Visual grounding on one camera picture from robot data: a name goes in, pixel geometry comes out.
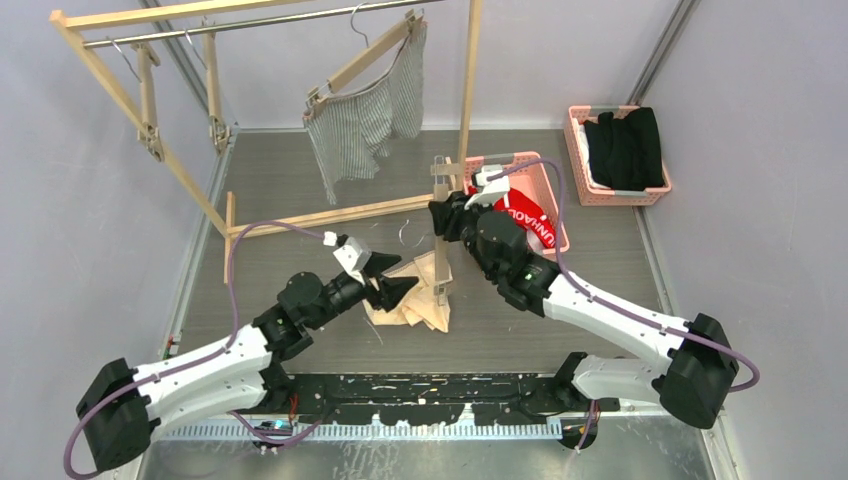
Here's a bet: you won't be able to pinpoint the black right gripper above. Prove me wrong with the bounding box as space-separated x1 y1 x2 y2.
431 190 500 281

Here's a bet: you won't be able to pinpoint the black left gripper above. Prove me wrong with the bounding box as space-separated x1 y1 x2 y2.
308 252 418 330

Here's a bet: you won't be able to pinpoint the wooden hanger of beige underwear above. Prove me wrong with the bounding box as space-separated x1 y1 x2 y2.
431 155 456 307

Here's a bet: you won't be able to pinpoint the beige underwear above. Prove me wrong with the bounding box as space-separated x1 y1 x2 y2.
362 251 451 333

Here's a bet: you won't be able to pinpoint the red underwear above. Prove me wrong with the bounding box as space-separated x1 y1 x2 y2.
494 189 556 249

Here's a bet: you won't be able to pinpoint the grey striped underwear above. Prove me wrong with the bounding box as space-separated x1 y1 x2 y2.
303 25 428 205

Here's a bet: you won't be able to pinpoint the wooden hanger of striped underwear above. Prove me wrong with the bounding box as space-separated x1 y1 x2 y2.
305 2 424 111

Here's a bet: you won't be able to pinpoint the wooden hanger of red underwear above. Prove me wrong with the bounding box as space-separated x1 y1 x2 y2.
184 30 232 156

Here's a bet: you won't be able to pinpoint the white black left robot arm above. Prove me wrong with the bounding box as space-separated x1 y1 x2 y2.
64 252 419 479

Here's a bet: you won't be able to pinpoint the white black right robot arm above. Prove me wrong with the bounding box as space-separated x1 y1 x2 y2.
428 193 740 429

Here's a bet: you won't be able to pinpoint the empty wooden clip hanger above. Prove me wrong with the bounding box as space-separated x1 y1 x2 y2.
109 38 165 163

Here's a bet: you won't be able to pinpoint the near pink basket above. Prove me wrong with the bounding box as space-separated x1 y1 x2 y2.
464 151 570 259

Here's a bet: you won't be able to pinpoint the pink basket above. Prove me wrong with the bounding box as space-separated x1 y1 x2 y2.
563 105 672 207
464 151 570 259

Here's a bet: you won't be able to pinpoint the far pink basket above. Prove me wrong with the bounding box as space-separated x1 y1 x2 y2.
563 105 672 207

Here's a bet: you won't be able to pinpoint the black clothes in basket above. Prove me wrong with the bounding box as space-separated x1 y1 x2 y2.
583 107 666 191

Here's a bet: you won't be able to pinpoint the wooden clothes rack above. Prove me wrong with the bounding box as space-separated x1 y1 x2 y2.
49 1 483 248

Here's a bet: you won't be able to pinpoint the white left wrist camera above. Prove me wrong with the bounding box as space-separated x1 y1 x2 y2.
322 231 372 285

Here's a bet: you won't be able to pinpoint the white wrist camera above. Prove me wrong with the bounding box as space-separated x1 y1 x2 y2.
322 231 372 285
464 164 511 210

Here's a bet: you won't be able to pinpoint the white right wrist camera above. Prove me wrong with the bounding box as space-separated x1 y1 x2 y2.
464 164 511 210

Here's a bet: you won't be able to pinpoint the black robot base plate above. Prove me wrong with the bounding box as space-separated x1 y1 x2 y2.
244 373 589 426

